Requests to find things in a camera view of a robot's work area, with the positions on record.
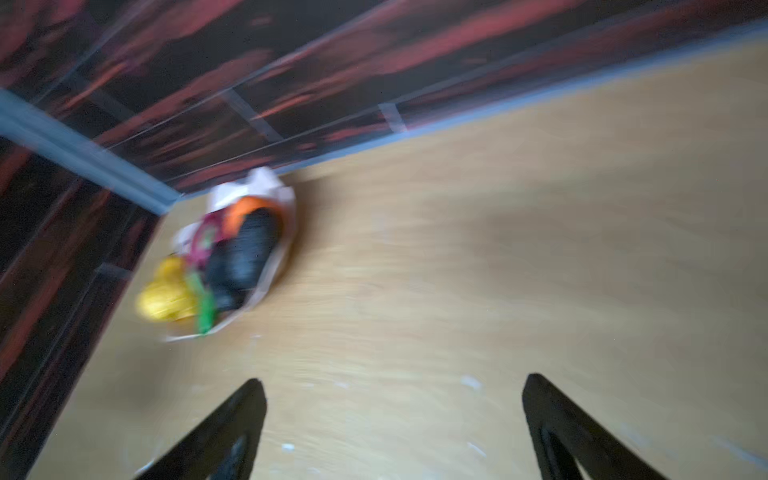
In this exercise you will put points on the dark avocado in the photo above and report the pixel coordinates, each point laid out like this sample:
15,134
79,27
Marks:
249,250
226,296

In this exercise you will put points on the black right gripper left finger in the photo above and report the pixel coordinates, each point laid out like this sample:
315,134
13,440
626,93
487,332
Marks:
224,445

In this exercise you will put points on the pink faceted fruit bowl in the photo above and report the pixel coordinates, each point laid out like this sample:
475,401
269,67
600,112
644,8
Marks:
262,182

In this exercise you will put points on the orange fruit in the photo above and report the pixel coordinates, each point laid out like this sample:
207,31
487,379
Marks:
236,212

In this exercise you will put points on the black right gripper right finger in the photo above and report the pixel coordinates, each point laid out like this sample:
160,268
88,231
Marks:
569,443

